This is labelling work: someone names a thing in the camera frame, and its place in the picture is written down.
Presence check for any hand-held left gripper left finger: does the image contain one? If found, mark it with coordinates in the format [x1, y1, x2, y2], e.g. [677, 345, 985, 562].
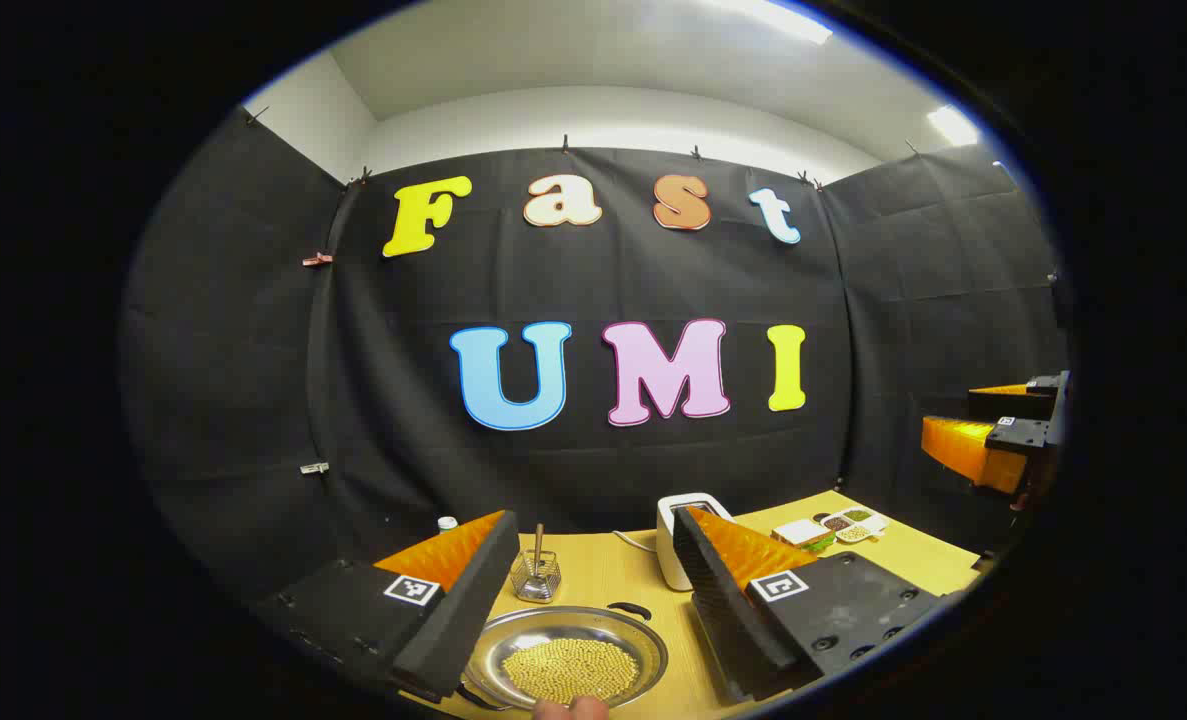
[251, 510, 522, 704]

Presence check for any white toaster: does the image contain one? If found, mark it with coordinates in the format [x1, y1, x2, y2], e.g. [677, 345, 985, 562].
[656, 492, 734, 593]

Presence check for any sandwich with lettuce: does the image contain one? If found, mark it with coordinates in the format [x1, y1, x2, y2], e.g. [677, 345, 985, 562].
[771, 518, 836, 552]

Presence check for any pile of yellow soybeans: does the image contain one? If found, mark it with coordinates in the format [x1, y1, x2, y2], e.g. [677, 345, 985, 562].
[501, 638, 641, 704]

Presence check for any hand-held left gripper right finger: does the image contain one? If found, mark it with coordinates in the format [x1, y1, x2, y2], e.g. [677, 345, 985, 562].
[671, 505, 946, 706]

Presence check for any white divided dish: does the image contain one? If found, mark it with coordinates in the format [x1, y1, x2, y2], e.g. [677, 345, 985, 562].
[815, 507, 891, 546]

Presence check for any black backdrop cloth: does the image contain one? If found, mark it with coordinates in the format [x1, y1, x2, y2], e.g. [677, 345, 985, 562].
[118, 105, 1072, 611]

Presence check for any stainless steel pot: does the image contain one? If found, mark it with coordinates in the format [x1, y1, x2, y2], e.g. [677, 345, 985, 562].
[456, 600, 670, 714]

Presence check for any square ceiling light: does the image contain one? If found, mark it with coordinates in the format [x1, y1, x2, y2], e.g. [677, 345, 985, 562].
[927, 104, 981, 147]

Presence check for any long ceiling light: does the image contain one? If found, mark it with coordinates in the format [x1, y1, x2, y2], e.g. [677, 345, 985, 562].
[723, 0, 836, 47]

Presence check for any wire utensil holder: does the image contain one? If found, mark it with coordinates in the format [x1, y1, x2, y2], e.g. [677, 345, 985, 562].
[511, 550, 562, 604]

